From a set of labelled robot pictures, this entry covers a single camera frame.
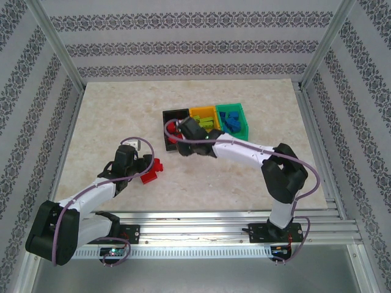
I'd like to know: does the yellow plastic bin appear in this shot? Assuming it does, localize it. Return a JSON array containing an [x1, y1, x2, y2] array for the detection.
[[188, 105, 221, 135]]

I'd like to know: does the black plastic bin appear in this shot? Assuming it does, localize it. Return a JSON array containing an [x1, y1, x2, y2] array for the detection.
[[162, 108, 191, 153]]

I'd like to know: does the green plastic bin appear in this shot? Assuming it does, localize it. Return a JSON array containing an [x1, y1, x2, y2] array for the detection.
[[215, 103, 250, 142]]

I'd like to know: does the long red lego brick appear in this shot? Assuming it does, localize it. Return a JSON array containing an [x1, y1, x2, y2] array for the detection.
[[141, 171, 158, 185]]

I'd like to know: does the grey metal shelf panel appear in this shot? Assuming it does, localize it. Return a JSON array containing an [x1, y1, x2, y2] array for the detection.
[[30, 258, 367, 293]]

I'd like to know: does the aluminium side rail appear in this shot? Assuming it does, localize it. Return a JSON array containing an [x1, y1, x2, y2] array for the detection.
[[42, 88, 88, 219], [296, 88, 348, 219]]

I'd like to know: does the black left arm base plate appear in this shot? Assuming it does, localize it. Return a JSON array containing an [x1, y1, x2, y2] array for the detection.
[[85, 224, 141, 245]]

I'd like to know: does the aluminium mounting rail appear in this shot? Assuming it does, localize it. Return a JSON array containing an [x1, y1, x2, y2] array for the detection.
[[29, 210, 363, 248]]

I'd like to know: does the slotted grey cable duct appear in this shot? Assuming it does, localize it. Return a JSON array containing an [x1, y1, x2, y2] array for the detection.
[[70, 246, 274, 259]]

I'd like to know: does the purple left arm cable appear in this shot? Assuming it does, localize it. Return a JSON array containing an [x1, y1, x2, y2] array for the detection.
[[52, 137, 155, 268]]

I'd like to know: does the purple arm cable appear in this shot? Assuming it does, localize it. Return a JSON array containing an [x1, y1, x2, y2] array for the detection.
[[52, 137, 155, 268], [164, 117, 321, 266]]

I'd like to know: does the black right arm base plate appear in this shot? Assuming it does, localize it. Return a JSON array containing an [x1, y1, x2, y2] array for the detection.
[[249, 222, 305, 244]]

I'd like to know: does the aluminium frame post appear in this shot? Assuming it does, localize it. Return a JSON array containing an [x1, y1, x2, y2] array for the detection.
[[26, 0, 86, 92], [299, 0, 357, 90]]

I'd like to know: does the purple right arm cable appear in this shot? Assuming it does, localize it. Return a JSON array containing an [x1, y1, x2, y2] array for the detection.
[[164, 117, 321, 266]]

